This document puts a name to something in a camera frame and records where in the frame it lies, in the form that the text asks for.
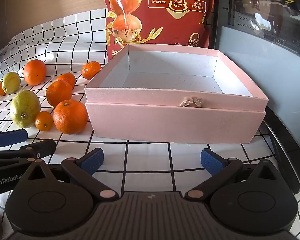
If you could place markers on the pink cardboard box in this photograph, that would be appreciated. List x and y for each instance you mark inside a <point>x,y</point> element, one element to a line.
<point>165,127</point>

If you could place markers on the computer case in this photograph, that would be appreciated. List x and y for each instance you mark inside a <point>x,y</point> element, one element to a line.
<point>265,55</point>

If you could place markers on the small yellow-green pear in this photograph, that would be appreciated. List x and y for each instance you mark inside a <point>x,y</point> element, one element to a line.
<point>12,81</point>

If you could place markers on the large yellow-green pear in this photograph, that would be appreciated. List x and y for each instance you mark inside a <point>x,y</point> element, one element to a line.
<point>25,107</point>

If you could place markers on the large dimpled orange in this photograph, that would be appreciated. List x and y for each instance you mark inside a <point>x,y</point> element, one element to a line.
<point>70,117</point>

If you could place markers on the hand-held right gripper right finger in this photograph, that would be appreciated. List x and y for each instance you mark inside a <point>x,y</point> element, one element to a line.
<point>211,161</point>

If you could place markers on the small mandarin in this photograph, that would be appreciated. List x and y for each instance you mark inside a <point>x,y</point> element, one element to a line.
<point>43,121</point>
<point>0,90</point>
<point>91,70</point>

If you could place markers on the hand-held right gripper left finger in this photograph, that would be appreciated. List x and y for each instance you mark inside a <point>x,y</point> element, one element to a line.
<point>92,163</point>

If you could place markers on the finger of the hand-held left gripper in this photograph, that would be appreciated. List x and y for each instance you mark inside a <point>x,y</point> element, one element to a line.
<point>12,137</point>
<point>40,148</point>

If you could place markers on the white black-checked cloth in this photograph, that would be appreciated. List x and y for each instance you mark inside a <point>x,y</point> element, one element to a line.
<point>65,35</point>

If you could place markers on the red snack bag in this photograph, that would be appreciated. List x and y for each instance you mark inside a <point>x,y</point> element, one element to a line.
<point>165,25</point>

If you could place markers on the smooth oval orange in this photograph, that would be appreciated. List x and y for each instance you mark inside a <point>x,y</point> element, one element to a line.
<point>34,72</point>

